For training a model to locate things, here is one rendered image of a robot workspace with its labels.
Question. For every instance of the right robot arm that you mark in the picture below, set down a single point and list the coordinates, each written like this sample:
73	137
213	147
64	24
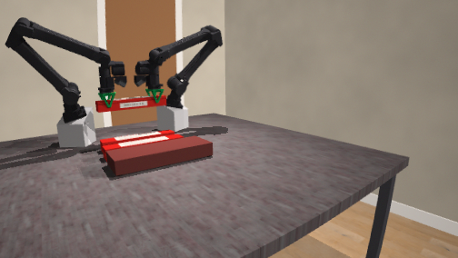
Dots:
69	90

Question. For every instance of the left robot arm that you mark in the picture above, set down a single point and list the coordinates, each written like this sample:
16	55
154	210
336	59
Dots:
174	82

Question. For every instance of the red box of welding electrodes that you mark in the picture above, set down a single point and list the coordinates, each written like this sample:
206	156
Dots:
145	141
134	137
124	104

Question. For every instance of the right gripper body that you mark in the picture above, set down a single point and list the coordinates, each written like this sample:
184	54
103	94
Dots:
103	84

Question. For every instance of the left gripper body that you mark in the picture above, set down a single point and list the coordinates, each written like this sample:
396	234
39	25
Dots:
155	86

